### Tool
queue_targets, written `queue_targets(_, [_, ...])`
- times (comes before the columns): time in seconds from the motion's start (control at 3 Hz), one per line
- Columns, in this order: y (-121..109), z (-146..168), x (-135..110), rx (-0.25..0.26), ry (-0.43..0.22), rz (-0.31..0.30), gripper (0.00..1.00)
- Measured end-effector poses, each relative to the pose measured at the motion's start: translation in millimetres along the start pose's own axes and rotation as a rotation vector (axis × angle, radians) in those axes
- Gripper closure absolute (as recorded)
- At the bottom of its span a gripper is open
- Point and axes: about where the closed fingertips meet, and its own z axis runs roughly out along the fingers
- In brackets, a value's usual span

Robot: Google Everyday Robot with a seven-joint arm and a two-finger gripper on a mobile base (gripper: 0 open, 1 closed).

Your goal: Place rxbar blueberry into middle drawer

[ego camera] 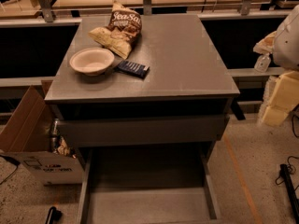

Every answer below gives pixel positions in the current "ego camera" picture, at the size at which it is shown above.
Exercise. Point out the grey drawer cabinet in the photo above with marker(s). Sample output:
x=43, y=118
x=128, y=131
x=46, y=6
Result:
x=186, y=78

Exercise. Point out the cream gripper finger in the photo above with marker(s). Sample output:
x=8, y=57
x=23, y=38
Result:
x=266, y=44

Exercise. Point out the open grey middle drawer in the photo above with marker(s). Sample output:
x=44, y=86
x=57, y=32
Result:
x=147, y=185

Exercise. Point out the black power strip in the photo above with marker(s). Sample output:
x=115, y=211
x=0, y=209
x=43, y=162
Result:
x=291, y=191

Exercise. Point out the metal can in box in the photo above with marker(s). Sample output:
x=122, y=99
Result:
x=54, y=136

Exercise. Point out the dark blue rxbar wrapper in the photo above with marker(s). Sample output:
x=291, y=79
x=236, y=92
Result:
x=132, y=69

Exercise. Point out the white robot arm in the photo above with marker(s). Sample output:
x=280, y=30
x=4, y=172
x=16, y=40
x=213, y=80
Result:
x=281, y=46

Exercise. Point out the grey metal railing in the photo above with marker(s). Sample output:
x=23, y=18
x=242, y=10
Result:
x=146, y=3

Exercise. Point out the black floor object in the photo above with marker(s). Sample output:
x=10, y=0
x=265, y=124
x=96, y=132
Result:
x=53, y=216

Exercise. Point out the white paper bowl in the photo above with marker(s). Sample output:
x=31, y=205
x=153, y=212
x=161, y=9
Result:
x=92, y=61

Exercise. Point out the brown sea salt chip bag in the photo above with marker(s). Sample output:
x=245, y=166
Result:
x=121, y=33

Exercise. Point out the closed grey top drawer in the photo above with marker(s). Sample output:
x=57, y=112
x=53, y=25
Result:
x=130, y=132

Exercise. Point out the cardboard box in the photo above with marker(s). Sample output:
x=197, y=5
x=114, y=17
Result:
x=26, y=138

